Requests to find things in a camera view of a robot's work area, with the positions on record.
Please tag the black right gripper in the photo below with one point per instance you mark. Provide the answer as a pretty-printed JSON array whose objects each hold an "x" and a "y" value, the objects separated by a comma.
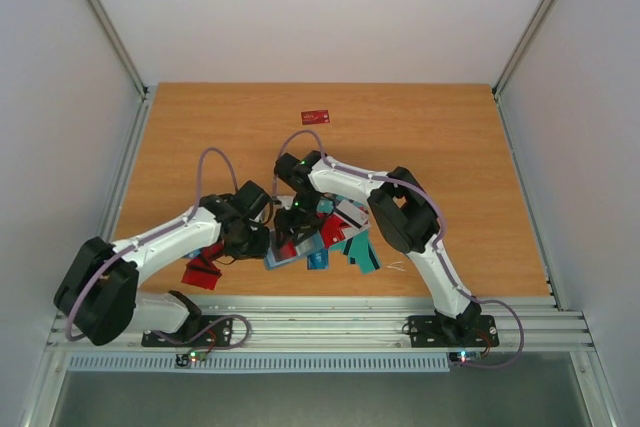
[{"x": 292, "y": 226}]

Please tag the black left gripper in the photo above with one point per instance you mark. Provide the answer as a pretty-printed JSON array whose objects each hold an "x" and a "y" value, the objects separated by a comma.
[{"x": 257, "y": 251}]

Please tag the red card black stripe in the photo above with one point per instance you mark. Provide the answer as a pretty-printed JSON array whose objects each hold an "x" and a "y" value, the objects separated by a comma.
[{"x": 286, "y": 253}]

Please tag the teal leather card holder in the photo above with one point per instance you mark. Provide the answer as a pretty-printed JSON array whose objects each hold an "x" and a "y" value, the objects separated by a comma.
[{"x": 304, "y": 249}]

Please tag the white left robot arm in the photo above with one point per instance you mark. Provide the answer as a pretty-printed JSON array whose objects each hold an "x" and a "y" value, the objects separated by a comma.
[{"x": 99, "y": 294}]

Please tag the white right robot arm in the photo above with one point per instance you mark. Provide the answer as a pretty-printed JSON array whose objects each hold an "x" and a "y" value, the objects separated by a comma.
[{"x": 404, "y": 215}]

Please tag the red card left upper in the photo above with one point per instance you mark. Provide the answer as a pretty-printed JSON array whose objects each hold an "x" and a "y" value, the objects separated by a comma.
[{"x": 212, "y": 249}]

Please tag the blue card centre bottom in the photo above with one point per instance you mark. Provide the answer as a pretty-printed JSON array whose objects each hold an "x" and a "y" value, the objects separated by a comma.
[{"x": 318, "y": 261}]

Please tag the red card left lower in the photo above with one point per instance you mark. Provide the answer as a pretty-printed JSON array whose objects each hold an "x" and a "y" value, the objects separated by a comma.
[{"x": 201, "y": 272}]

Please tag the teal card black stripe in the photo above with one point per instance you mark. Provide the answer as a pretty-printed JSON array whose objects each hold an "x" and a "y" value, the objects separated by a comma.
[{"x": 360, "y": 252}]

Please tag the red card far table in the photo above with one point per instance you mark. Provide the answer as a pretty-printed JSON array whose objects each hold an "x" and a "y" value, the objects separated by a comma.
[{"x": 315, "y": 117}]

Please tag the left controller board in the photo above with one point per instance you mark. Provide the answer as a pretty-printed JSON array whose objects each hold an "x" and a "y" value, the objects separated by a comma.
[{"x": 190, "y": 358}]

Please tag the controller board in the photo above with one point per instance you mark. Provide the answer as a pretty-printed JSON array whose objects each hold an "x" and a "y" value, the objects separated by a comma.
[
  {"x": 190, "y": 358},
  {"x": 466, "y": 356}
]

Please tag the right controller board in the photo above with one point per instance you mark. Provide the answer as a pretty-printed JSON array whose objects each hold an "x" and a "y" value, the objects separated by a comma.
[{"x": 466, "y": 356}]

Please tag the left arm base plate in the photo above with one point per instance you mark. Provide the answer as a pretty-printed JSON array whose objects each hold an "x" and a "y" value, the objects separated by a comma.
[{"x": 210, "y": 332}]

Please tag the grey slotted cable duct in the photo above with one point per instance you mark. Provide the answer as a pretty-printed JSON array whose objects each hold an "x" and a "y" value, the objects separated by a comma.
[{"x": 259, "y": 363}]

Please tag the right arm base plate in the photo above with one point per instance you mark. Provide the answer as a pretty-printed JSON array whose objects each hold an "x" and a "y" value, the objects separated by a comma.
[{"x": 431, "y": 331}]

